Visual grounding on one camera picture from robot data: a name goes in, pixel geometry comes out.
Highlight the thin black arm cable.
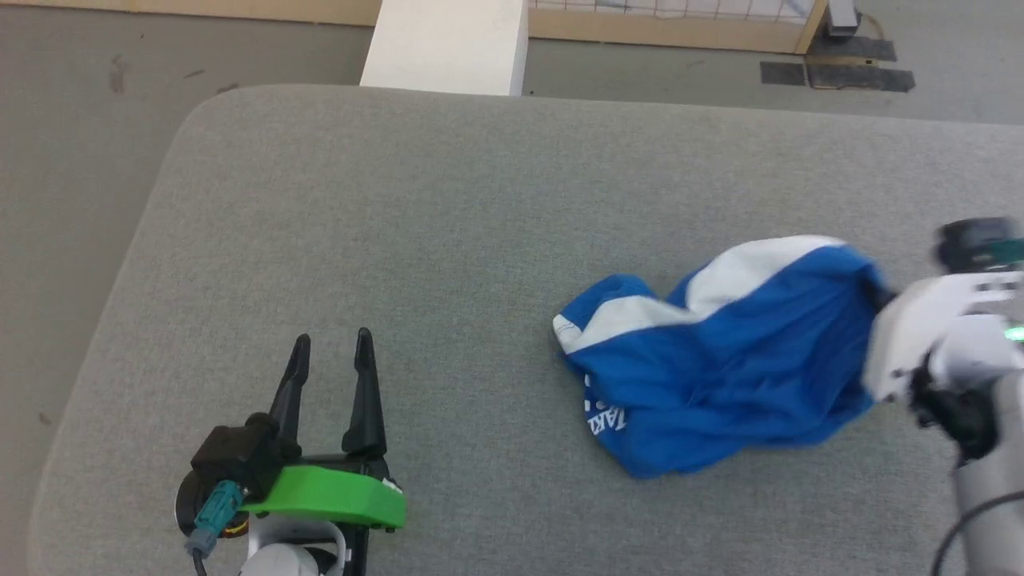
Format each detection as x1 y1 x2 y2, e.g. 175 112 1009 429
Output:
931 490 1024 576

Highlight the small black floor mat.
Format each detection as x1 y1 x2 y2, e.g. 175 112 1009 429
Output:
759 61 808 87

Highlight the white rectangular pillar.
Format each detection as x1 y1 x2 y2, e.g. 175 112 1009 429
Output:
359 0 530 98

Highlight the grey black stand foot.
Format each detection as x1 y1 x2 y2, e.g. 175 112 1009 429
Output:
824 0 862 40

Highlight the long black floor mat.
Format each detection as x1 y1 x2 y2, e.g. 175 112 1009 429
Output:
806 62 916 94

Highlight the teal cable connector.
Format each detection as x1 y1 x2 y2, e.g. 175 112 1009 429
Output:
186 480 246 558

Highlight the black floor mat under stand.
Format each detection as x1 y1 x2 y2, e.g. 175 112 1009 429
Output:
806 33 898 64

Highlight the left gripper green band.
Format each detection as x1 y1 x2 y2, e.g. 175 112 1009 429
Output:
238 327 407 530

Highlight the blue and white garment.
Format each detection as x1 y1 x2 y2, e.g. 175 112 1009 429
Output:
552 234 895 480

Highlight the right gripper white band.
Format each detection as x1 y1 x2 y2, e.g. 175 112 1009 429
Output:
864 270 1024 402

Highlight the wooden framed mesh screen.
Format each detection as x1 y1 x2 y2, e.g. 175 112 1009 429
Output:
0 0 830 56

